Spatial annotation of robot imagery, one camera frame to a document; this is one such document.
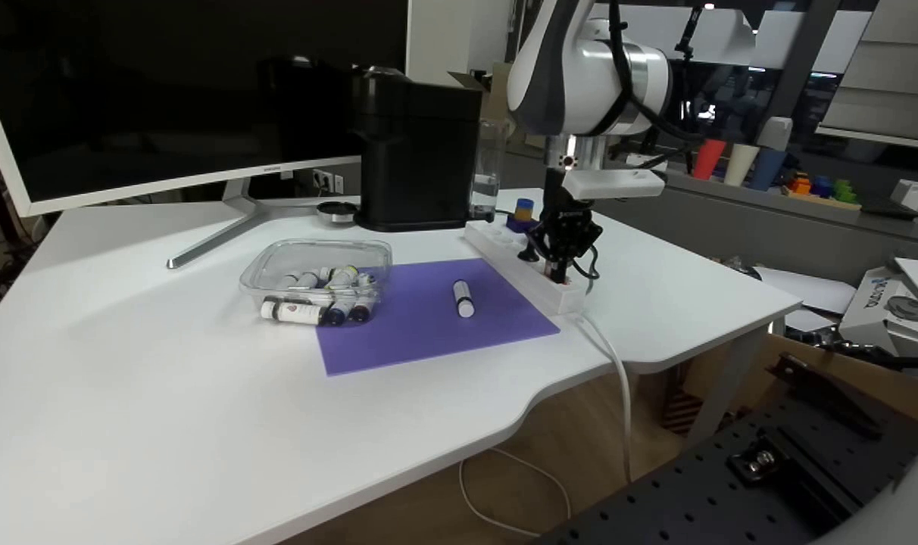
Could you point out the clear plastic container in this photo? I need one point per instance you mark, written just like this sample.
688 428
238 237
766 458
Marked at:
320 282

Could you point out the black perforated breadboard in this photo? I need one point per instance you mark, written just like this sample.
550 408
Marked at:
760 481

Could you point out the red cup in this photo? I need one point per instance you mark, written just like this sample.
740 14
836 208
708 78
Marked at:
708 159

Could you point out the blue cup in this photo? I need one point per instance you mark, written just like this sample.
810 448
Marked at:
766 170

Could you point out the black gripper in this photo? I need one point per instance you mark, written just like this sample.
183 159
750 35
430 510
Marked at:
566 228

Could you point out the white framed monitor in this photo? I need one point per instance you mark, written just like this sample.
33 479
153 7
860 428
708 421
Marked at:
103 99

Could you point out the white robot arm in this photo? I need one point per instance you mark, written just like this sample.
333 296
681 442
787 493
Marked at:
579 87

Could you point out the purple paper sheet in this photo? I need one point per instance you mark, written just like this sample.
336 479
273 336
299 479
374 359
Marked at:
420 319

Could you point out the white small bottle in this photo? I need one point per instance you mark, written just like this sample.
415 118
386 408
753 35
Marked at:
464 301

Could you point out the white cup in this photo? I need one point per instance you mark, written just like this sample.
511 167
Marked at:
740 162

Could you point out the black box appliance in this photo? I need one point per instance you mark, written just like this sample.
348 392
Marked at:
420 153

